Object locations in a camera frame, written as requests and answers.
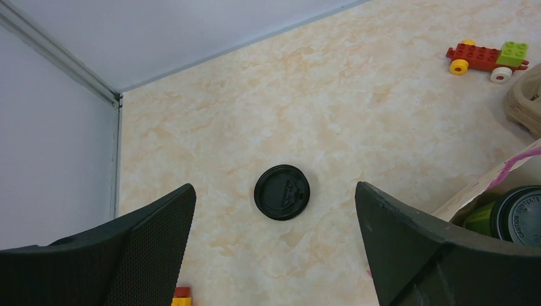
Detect pink paper bag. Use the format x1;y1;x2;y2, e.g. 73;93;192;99
433;140;540;225

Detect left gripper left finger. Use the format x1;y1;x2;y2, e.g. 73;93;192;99
1;184;196;305

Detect yellow red toy car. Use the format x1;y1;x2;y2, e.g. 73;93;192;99
171;287;193;306

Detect green paper cup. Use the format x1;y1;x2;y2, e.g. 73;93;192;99
463;201;496;238

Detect brown pulp cup carrier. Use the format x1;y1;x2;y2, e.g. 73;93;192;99
503;64;540;139

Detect red yellow green toy blocks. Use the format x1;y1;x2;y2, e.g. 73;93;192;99
445;40;530;84

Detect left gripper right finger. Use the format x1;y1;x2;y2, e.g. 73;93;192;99
355;182;540;305

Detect black cup lid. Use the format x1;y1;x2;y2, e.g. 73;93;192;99
254;164;311;221
489;185;540;247

